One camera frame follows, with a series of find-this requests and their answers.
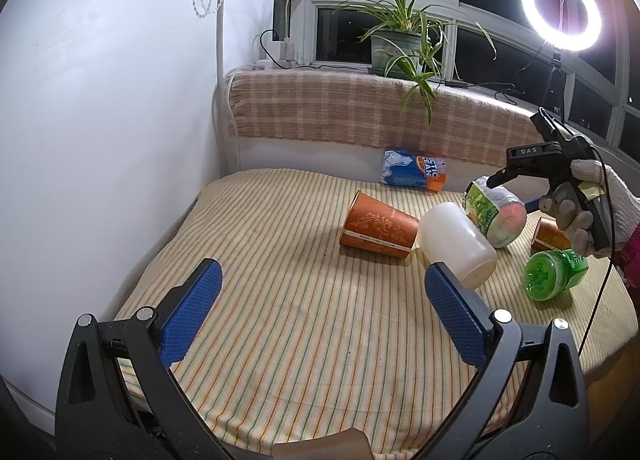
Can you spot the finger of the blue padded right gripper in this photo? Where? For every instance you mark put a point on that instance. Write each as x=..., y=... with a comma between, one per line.
x=544, y=124
x=505, y=175

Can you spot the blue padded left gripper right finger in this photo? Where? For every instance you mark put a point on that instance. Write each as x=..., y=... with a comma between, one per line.
x=461, y=311

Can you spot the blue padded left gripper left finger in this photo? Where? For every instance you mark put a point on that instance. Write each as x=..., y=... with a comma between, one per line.
x=183, y=310

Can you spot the green label cut bottle cup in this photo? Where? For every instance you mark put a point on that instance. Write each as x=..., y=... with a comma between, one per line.
x=497, y=213

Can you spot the white plastic cup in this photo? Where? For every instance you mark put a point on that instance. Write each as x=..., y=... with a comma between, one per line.
x=446, y=234

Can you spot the green tea bottle cup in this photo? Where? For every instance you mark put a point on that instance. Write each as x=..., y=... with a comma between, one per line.
x=548, y=274

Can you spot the orange patterned paper cup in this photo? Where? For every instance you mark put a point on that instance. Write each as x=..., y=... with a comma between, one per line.
x=374, y=226

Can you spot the white gloved right hand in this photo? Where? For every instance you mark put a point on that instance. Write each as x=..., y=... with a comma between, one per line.
x=615, y=220

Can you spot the blue orange snack packet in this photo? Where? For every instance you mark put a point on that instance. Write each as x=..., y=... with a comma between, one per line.
x=405, y=169

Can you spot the spider plant in grey pot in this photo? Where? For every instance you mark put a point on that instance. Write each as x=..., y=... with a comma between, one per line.
x=408, y=42

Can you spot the beige plaid backrest cloth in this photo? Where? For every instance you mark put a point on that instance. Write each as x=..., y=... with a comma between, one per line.
x=377, y=112

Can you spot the white cabinet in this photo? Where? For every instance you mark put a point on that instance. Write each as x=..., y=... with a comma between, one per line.
x=106, y=137

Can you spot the ring light on tripod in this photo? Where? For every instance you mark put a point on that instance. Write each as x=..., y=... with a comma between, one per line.
x=565, y=26

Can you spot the white power adapter with cable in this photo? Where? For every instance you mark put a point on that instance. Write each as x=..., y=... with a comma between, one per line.
x=276, y=54

